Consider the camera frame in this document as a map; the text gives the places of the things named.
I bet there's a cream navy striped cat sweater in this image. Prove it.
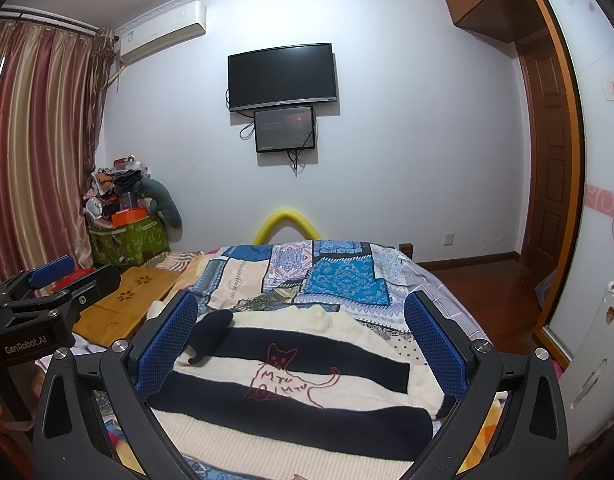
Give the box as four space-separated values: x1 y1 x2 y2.
148 307 446 479

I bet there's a red flat box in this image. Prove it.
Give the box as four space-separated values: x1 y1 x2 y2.
51 268 94 292

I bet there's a green patterned storage box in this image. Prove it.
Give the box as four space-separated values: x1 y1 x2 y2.
89 217 169 268

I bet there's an orange box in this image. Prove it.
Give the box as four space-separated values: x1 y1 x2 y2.
112 207 148 229

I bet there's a pile of clutter items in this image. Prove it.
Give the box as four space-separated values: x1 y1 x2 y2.
81 155 150 229

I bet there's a grey plush toy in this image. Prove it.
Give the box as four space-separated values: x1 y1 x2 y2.
131 178 182 229

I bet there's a red gold striped curtain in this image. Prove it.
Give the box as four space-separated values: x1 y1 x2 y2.
0 20 116 282

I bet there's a yellow foam arch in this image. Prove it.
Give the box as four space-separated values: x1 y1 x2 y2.
252 208 322 246

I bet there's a small framed dark screen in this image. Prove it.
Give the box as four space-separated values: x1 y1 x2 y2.
254 105 316 153

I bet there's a brown wooden door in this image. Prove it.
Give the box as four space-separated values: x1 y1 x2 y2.
518 32 572 278

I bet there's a white wall air conditioner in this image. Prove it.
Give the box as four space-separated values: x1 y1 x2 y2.
119 0 206 65

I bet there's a black wall television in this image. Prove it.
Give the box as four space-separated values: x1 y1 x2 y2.
228 42 338 112

